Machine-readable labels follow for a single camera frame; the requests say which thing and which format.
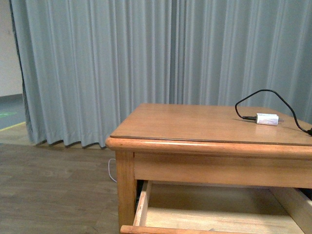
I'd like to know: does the grey-blue pleated curtain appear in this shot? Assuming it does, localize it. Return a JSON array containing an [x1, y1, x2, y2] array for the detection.
[[10, 0, 312, 146]]

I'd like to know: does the wooden nightstand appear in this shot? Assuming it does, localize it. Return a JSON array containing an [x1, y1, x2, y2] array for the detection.
[[106, 104, 312, 229]]

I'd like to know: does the white power adapter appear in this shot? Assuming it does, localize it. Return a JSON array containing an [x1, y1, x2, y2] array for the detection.
[[255, 113, 284, 126]]

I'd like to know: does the white cable on floor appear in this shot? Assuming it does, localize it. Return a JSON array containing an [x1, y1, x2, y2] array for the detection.
[[108, 158, 117, 183]]

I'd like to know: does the black charging cable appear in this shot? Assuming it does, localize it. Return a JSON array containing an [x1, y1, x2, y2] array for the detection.
[[234, 89, 312, 137]]

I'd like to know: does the wooden drawer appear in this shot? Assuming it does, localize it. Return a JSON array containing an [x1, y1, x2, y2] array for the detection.
[[120, 181, 312, 234]]

